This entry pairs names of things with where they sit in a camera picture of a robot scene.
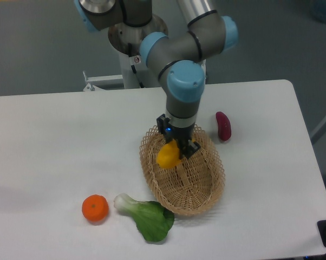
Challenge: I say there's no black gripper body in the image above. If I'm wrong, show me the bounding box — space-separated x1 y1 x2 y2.
169 121 194 147

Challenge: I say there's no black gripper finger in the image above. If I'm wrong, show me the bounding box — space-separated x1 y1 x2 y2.
157 114 171 142
179 139 201 159

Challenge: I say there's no yellow mango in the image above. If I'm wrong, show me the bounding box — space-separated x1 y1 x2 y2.
156 139 181 169

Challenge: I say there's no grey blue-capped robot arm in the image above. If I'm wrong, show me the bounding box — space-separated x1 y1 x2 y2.
74 1 238 158

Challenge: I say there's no woven wicker basket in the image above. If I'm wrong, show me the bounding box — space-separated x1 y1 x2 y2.
139 126 225 216

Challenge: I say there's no purple sweet potato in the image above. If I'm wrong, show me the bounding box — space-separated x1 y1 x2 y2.
216 112 232 141

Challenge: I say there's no green bok choy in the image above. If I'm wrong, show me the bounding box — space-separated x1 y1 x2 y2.
114 193 175 243

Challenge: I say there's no orange tangerine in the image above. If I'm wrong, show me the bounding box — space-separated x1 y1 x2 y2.
82 194 109 222

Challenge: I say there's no black cable on pedestal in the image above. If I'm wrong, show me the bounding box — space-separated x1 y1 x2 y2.
127 43 145 89

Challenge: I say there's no white metal base frame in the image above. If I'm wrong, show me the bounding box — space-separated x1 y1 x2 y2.
82 59 209 92

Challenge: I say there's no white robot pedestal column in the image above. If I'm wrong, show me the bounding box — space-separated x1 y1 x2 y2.
108 15 168 89

